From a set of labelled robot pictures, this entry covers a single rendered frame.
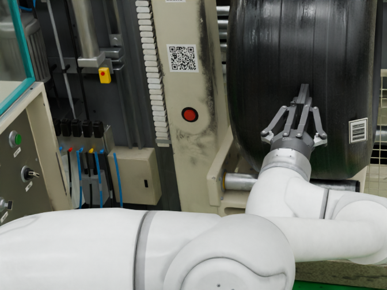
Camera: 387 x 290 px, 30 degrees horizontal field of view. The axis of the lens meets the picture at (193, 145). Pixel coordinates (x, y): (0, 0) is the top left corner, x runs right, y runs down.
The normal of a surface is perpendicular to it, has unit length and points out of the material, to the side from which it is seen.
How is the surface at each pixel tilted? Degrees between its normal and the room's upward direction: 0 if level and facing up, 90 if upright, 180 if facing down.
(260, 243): 44
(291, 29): 55
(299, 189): 16
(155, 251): 27
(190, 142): 90
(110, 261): 36
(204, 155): 90
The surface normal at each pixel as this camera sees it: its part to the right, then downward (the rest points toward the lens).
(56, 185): -0.27, 0.52
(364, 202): -0.14, -0.59
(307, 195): 0.08, -0.71
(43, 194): 0.96, 0.05
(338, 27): -0.01, -0.08
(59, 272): -0.19, -0.27
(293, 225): 0.61, -0.64
